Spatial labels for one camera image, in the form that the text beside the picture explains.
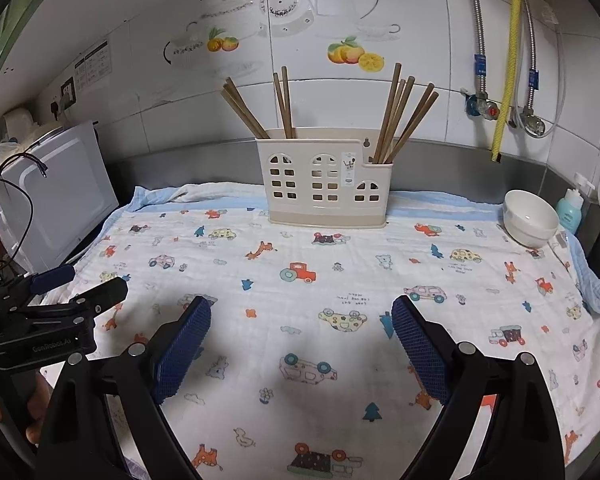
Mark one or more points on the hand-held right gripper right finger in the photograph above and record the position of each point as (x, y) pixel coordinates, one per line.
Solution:
(420, 350)

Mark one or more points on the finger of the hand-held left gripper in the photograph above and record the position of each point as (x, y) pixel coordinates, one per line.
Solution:
(52, 277)
(95, 297)

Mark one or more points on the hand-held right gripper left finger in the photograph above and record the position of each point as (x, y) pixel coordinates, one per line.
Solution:
(182, 350)

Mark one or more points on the beige plastic chopstick holder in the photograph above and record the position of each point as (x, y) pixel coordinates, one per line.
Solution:
(300, 210)

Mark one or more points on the brown wooden chopstick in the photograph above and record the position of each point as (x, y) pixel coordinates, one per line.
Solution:
(245, 112)
(387, 112)

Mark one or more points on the bunch of wooden chopsticks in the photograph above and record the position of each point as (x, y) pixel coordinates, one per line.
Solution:
(286, 110)

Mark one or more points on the white microwave oven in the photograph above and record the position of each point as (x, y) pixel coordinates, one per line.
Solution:
(65, 195)

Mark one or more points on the printed white blanket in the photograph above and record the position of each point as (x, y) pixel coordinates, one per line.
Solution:
(330, 270)

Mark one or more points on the white kitchen appliance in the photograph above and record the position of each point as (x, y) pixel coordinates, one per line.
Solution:
(20, 120)

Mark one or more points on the white ceramic bowl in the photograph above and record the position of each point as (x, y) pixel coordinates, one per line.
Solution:
(530, 230)

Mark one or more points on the teal pump bottle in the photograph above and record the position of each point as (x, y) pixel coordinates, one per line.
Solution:
(570, 215)

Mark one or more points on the white notice sticker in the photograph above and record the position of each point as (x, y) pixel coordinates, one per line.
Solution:
(92, 67)

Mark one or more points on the metal angle valve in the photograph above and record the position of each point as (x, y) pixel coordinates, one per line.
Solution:
(532, 124)

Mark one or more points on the black wall socket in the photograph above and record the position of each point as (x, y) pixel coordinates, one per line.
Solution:
(68, 91)

